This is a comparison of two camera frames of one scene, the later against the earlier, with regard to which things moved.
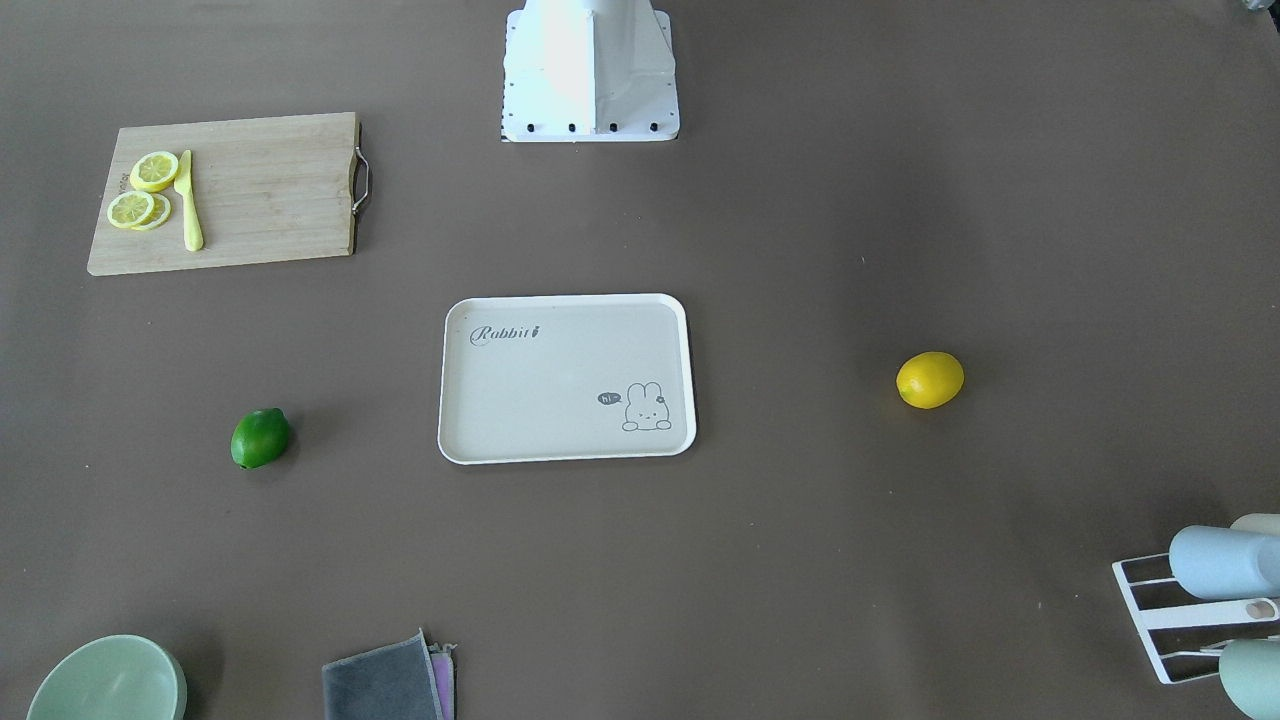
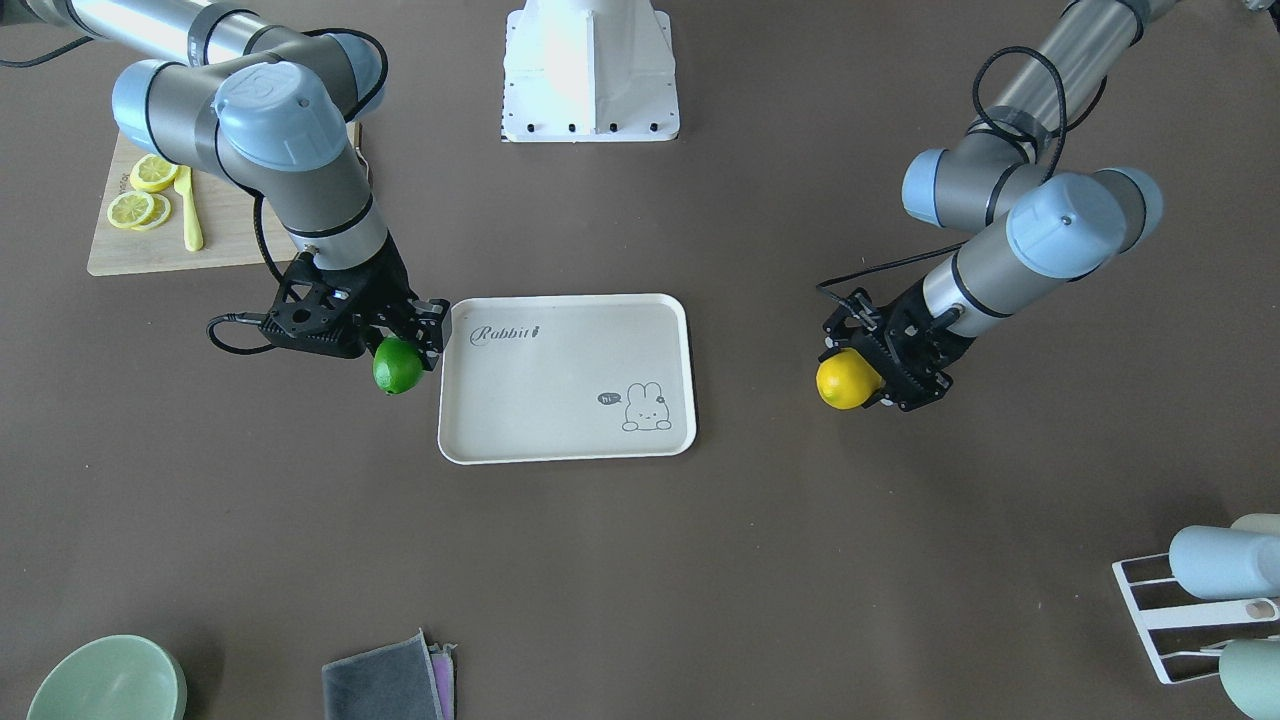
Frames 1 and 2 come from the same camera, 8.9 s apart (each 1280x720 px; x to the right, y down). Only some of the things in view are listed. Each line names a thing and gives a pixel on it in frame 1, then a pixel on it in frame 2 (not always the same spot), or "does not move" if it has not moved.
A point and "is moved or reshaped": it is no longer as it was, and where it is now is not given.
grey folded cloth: (395, 681) does not move
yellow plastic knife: (193, 237) does not move
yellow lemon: (929, 379) is moved or reshaped
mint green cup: (1249, 669) does not move
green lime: (259, 437) to (397, 366)
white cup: (1269, 523) does not move
